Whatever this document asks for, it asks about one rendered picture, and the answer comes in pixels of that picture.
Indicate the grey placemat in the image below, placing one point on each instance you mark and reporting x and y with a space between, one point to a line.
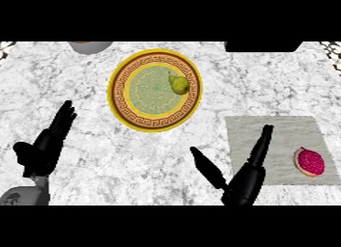
282 150

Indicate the yellow patterned plate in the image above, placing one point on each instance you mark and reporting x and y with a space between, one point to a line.
153 90

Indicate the green pear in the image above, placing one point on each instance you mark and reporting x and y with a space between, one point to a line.
178 84

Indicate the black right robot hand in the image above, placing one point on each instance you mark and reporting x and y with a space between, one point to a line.
246 180

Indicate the grey bowl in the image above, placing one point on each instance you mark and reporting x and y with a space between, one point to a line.
88 47

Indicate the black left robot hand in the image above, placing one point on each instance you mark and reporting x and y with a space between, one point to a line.
44 144

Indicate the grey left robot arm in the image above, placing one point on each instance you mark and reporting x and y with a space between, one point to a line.
25 194

